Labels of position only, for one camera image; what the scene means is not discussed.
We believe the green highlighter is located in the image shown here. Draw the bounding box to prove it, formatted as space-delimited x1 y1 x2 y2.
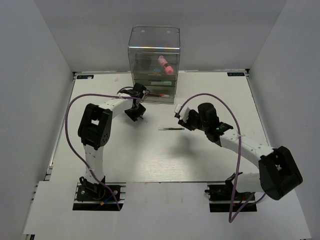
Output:
150 81 172 86

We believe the pink marker tube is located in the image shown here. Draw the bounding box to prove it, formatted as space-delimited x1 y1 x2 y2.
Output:
157 55 174 75

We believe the clear acrylic drawer organizer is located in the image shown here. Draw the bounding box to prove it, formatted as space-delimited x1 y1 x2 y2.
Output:
128 25 181 104

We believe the red gel pen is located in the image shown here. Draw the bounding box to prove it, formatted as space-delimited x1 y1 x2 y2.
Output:
147 94 170 98

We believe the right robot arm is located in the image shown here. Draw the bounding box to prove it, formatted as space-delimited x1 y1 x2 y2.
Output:
174 102 303 200

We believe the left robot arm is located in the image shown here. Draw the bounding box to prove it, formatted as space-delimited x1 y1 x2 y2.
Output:
77 83 147 200

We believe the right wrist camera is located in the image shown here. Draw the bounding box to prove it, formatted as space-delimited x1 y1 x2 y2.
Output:
174 103 191 123

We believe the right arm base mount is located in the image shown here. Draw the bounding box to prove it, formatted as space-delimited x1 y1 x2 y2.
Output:
203 183 258 213

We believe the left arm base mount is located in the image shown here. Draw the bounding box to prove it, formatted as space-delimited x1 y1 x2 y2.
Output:
72 183 126 212

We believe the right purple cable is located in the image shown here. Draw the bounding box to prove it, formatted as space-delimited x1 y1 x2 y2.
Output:
176 93 266 224

